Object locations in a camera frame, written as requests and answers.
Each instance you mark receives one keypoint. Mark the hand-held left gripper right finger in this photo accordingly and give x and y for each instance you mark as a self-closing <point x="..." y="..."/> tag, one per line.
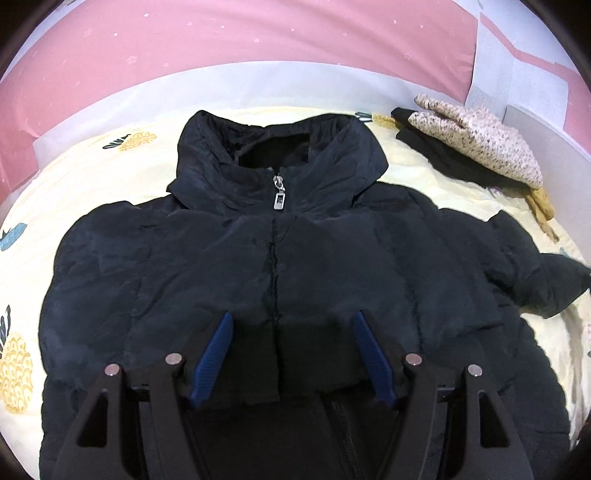
<point x="373" y="357"/>

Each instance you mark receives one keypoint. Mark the black folded garment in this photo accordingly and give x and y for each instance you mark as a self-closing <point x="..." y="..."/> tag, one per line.
<point x="443" y="157"/>

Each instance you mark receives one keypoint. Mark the mustard yellow garment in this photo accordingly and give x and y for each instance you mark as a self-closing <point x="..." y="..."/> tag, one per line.
<point x="542" y="203"/>

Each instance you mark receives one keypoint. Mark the speckled cream garment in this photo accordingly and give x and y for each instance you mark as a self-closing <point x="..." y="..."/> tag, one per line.
<point x="489" y="138"/>

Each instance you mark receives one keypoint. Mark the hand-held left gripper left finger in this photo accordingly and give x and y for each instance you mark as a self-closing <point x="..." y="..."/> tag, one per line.
<point x="213" y="357"/>

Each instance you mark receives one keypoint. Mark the black puffer jacket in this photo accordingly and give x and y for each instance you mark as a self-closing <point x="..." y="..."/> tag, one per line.
<point x="323" y="258"/>

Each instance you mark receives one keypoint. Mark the pineapple print yellow bedsheet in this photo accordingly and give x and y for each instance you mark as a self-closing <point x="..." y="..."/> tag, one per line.
<point x="408" y="173"/>

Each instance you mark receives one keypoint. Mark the white bed frame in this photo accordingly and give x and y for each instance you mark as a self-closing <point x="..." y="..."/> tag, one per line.
<point x="138" y="97"/>

